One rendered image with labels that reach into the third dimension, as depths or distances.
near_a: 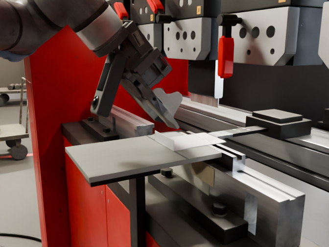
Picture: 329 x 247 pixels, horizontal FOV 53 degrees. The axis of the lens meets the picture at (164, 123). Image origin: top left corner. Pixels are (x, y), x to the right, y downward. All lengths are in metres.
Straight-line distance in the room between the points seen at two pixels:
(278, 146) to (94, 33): 0.55
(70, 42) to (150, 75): 0.88
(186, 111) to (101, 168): 0.70
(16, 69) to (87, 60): 6.75
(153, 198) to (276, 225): 0.29
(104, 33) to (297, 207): 0.42
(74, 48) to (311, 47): 1.10
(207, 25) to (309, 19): 0.20
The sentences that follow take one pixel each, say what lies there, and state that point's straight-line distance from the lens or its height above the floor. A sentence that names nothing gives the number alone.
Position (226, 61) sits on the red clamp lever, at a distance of 0.52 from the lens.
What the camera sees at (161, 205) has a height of 0.87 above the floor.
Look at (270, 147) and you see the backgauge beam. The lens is 0.91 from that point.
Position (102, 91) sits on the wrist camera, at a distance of 0.58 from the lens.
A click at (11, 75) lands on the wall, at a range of 8.22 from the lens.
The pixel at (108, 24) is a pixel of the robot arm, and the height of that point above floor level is 1.24.
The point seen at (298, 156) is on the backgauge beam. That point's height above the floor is 0.94.
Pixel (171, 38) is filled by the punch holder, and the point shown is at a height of 1.22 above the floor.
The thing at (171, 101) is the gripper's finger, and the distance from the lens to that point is 0.62.
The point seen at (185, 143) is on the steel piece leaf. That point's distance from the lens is 0.69.
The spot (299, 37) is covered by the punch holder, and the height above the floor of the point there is 1.21.
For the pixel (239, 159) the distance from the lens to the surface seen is 0.65.
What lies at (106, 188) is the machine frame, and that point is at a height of 0.82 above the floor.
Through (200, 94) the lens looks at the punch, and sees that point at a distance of 0.70.
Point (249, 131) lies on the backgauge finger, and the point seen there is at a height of 1.00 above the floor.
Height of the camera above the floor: 1.20
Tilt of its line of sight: 14 degrees down
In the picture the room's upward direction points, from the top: straight up
